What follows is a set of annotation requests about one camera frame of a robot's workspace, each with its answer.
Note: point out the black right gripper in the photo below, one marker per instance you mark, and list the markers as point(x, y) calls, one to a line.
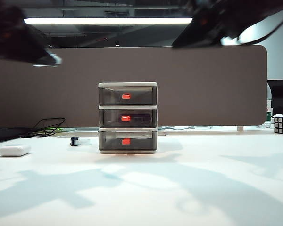
point(217, 16)

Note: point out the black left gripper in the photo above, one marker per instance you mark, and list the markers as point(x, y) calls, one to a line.
point(11, 42)

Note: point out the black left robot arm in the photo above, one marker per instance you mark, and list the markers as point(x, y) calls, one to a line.
point(4, 16)

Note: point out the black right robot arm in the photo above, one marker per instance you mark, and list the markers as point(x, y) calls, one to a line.
point(271, 9)

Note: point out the brown desk partition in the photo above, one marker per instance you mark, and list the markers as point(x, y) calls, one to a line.
point(202, 89)

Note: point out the long ceiling light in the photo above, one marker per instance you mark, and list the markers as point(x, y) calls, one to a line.
point(108, 20)

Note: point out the white earbuds case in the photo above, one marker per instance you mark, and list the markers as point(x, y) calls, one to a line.
point(14, 150)

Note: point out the black office chair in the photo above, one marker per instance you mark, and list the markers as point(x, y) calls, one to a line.
point(280, 96)

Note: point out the white drawer cabinet frame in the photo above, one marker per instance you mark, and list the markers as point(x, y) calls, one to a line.
point(157, 117)

